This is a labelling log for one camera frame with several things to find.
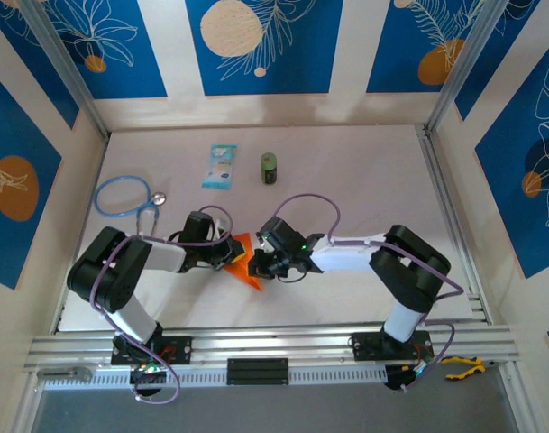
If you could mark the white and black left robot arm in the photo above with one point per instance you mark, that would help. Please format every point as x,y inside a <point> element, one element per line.
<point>166,257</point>

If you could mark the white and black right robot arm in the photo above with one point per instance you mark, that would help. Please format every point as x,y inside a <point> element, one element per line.
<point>341,257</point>

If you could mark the blue stethoscope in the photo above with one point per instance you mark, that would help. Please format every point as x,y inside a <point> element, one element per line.
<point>159,197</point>

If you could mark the green bottle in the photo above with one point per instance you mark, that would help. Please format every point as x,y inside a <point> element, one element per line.
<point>268,169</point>

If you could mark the light blue wipes packet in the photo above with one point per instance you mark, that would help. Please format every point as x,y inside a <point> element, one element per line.
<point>220,167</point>

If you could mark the black ribbed block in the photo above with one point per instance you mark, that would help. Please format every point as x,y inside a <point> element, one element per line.
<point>257,372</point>

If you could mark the small circuit board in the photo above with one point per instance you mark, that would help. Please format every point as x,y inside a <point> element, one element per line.
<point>414,373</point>
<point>148,371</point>

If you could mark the aluminium mounting rail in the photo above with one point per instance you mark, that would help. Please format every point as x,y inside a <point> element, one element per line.
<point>256,343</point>

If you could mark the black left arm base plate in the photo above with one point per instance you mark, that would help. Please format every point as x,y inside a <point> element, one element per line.
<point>179,349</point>

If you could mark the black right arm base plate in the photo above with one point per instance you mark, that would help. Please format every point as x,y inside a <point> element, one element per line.
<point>368,345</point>

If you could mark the aluminium side rail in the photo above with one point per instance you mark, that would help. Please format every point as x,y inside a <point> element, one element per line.
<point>443,189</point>

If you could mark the small metal bracket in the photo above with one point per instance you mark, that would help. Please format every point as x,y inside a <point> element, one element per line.
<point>75,373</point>

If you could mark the aluminium frame post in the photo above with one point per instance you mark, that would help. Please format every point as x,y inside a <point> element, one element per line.
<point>69,67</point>
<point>464,67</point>

